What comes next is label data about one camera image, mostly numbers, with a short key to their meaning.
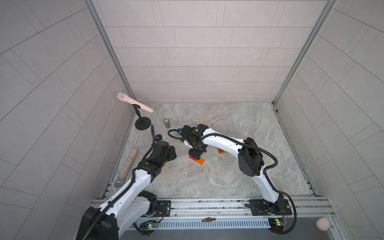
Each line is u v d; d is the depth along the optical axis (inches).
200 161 34.0
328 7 27.9
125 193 18.0
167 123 38.9
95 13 28.6
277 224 26.8
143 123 41.2
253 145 21.3
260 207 28.3
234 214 27.9
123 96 32.5
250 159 20.5
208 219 26.7
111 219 15.3
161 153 24.1
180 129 28.0
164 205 28.3
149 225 25.8
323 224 25.8
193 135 25.1
